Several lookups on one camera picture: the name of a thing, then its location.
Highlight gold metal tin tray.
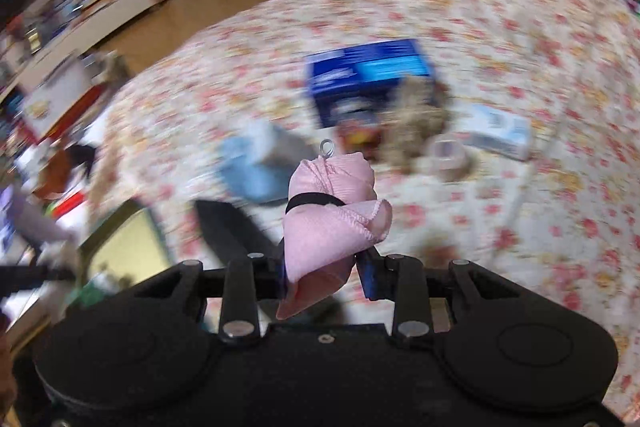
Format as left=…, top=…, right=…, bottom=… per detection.
left=80, top=202, right=173, bottom=288

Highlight brown plush toy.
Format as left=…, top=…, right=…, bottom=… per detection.
left=377, top=77, right=451, bottom=172

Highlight white and blue box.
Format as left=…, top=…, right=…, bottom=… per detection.
left=457, top=104, right=533, bottom=162

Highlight blue face mask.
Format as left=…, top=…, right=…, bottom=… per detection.
left=220, top=119, right=321, bottom=205

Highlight red plastic case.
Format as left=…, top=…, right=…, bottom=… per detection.
left=54, top=192, right=87, bottom=219

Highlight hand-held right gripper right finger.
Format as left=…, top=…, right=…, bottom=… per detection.
left=356, top=247, right=523, bottom=344

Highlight white low shelf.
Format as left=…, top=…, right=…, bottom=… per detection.
left=0, top=0, right=161, bottom=108

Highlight black glove grey fingertips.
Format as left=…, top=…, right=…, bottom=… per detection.
left=65, top=144, right=96, bottom=178

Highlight black box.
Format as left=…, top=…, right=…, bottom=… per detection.
left=194, top=199, right=281, bottom=270

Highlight blue cardboard box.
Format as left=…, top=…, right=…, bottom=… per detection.
left=305, top=39, right=436, bottom=130

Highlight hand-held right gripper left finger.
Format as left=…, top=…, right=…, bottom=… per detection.
left=127, top=254, right=291, bottom=344

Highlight clear tape roll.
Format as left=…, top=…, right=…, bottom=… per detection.
left=425, top=134, right=473, bottom=180

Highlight floral blanket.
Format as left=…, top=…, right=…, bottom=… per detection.
left=85, top=0, right=640, bottom=418

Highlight pink cloth pouch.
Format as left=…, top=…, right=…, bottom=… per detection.
left=275, top=139, right=393, bottom=320

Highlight purple thermos bottle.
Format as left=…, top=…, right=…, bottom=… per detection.
left=0, top=187, right=76, bottom=253

